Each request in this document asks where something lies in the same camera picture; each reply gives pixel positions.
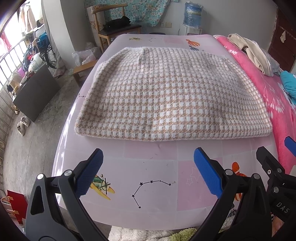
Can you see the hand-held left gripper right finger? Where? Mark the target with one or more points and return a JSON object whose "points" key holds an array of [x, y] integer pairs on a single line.
{"points": [[208, 173]]}

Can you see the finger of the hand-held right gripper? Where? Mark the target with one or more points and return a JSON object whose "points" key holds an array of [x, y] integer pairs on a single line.
{"points": [[269, 162], [291, 147]]}

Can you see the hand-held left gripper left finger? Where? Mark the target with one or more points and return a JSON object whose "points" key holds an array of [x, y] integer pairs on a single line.
{"points": [[90, 173]]}

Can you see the beige white houndstooth coat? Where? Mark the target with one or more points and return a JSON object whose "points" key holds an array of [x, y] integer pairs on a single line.
{"points": [[173, 97]]}

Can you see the beige hanging clothes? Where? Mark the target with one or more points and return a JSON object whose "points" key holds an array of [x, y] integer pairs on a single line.
{"points": [[29, 18]]}

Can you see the teal garment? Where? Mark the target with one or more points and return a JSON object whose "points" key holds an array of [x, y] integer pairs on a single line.
{"points": [[289, 83]]}

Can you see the green fluffy mat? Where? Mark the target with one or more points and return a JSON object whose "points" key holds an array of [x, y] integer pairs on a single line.
{"points": [[182, 235]]}

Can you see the white fluffy rug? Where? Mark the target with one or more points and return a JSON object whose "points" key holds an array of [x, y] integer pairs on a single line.
{"points": [[138, 234]]}

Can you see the red bag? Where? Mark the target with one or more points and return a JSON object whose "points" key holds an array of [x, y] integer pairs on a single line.
{"points": [[16, 199]]}

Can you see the grey garment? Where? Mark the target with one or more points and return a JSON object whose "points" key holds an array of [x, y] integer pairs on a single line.
{"points": [[275, 67]]}

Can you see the dark red door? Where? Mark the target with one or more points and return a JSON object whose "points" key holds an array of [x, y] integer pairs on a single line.
{"points": [[281, 53]]}

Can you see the dark grey board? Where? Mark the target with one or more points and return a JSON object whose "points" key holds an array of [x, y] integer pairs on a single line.
{"points": [[37, 92]]}

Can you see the beige garment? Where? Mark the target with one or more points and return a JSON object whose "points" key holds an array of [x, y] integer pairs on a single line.
{"points": [[256, 53]]}

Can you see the small wooden stool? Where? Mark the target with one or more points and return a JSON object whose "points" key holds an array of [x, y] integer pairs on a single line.
{"points": [[81, 70]]}

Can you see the small beige hanging cloth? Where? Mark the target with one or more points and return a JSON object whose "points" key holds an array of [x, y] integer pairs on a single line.
{"points": [[283, 36]]}

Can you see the white plastic bag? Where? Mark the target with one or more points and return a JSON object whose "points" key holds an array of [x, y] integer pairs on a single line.
{"points": [[86, 55]]}

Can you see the wheelchair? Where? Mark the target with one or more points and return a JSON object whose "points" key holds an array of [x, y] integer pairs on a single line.
{"points": [[50, 55]]}

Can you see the metal window railing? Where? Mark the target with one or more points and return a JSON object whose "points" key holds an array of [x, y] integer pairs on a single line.
{"points": [[11, 60]]}

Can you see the white water dispenser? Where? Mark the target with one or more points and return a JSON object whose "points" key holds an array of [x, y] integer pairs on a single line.
{"points": [[185, 30]]}

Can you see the wooden chair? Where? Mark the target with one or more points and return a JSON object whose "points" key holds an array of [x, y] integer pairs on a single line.
{"points": [[120, 29]]}

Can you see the black bag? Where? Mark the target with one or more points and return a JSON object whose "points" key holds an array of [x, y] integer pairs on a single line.
{"points": [[118, 23]]}

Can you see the blue water bottle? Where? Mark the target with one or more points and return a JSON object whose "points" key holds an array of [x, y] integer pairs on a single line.
{"points": [[193, 15]]}

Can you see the teal floral cloth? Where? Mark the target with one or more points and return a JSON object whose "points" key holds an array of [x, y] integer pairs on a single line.
{"points": [[138, 11]]}

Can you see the white wall socket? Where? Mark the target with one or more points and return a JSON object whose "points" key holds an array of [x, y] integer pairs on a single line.
{"points": [[165, 24]]}

